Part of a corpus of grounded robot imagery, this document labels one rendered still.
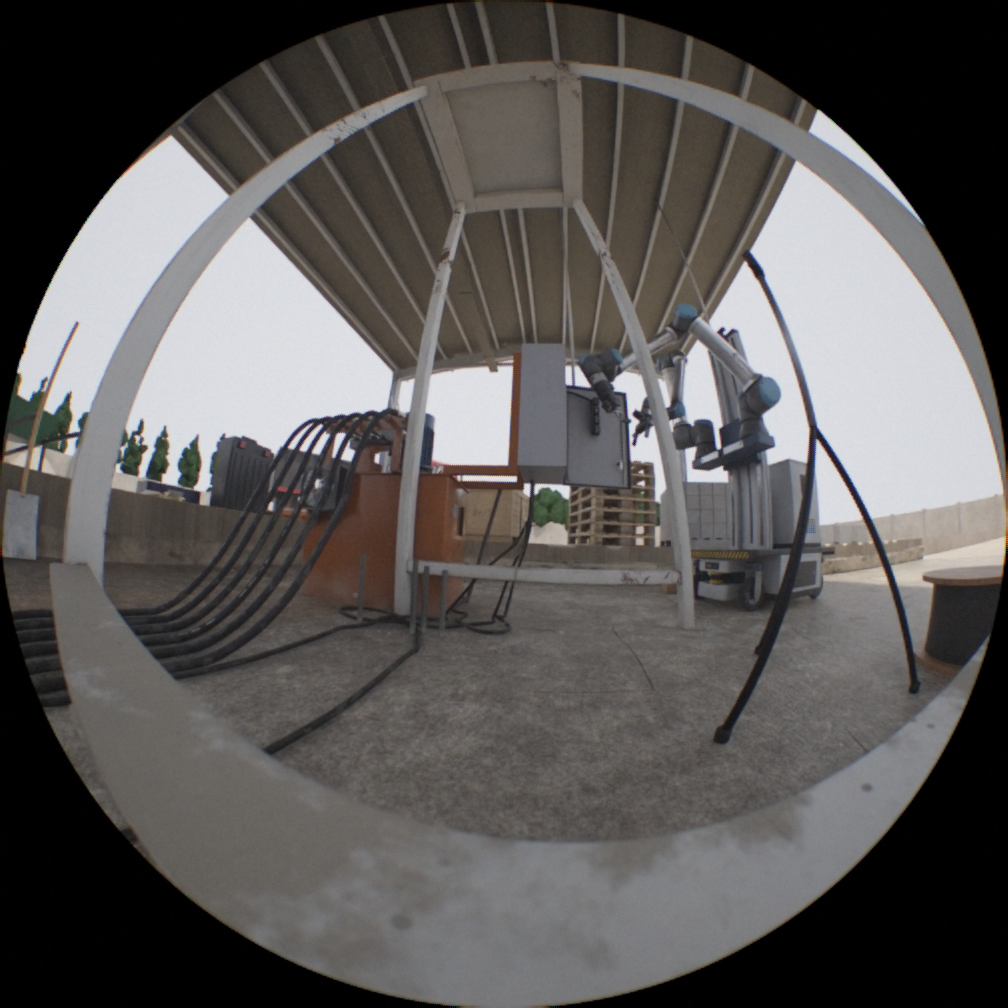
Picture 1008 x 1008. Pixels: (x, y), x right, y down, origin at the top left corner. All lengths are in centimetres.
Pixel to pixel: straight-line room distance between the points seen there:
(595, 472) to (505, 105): 222
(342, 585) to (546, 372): 134
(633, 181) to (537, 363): 422
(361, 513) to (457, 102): 229
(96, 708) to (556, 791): 46
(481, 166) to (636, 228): 377
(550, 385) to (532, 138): 158
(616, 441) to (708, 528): 288
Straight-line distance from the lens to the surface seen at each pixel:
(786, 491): 211
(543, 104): 219
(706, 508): 453
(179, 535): 240
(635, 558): 287
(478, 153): 229
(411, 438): 133
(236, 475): 290
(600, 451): 181
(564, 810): 45
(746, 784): 54
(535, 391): 141
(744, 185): 551
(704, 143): 518
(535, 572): 119
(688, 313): 189
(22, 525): 210
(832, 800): 15
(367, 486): 149
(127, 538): 228
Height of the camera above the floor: 33
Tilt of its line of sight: 7 degrees up
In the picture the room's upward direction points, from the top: 3 degrees clockwise
